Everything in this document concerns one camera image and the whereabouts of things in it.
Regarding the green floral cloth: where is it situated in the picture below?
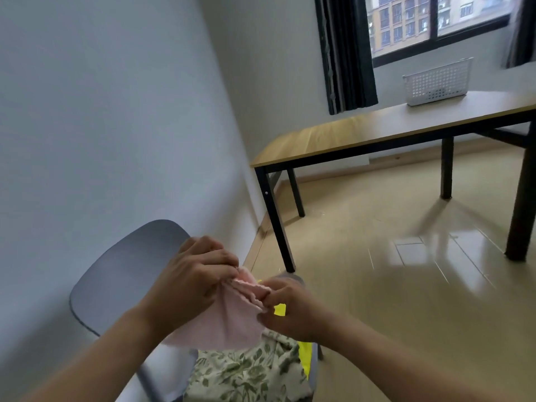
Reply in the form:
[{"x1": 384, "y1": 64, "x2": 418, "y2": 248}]
[{"x1": 183, "y1": 330, "x2": 315, "y2": 402}]

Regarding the yellow cloth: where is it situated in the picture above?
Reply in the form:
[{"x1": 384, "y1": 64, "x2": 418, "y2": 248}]
[{"x1": 256, "y1": 279, "x2": 319, "y2": 381}]

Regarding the wooden table with black frame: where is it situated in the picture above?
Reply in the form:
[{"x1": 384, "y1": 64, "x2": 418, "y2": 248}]
[{"x1": 250, "y1": 90, "x2": 536, "y2": 274}]

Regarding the person's left forearm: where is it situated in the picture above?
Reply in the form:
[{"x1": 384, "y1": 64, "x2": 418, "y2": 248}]
[{"x1": 20, "y1": 305, "x2": 169, "y2": 402}]

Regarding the person's right hand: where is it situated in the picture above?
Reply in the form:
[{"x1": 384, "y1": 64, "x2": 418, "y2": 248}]
[{"x1": 256, "y1": 276, "x2": 341, "y2": 344}]

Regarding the black framed window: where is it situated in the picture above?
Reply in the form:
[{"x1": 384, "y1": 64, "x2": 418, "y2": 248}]
[{"x1": 363, "y1": 0, "x2": 523, "y2": 69}]

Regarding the grey chair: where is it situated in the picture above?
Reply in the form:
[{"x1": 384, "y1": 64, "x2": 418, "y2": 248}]
[{"x1": 69, "y1": 219, "x2": 324, "y2": 402}]

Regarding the person's left hand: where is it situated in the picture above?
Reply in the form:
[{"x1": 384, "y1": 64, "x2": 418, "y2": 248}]
[{"x1": 142, "y1": 236, "x2": 240, "y2": 338}]

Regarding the person's right forearm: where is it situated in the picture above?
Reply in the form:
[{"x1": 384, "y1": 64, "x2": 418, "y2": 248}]
[{"x1": 318, "y1": 313, "x2": 522, "y2": 402}]

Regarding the pink cloth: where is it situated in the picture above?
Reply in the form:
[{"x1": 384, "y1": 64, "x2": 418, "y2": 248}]
[{"x1": 161, "y1": 266, "x2": 273, "y2": 352}]

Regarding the dark curtain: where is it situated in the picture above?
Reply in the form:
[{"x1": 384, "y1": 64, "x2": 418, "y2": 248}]
[
  {"x1": 501, "y1": 0, "x2": 536, "y2": 70},
  {"x1": 314, "y1": 0, "x2": 379, "y2": 116}
]

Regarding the white perforated plastic basket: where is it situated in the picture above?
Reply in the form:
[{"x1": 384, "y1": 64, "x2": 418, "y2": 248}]
[{"x1": 402, "y1": 57, "x2": 475, "y2": 107}]

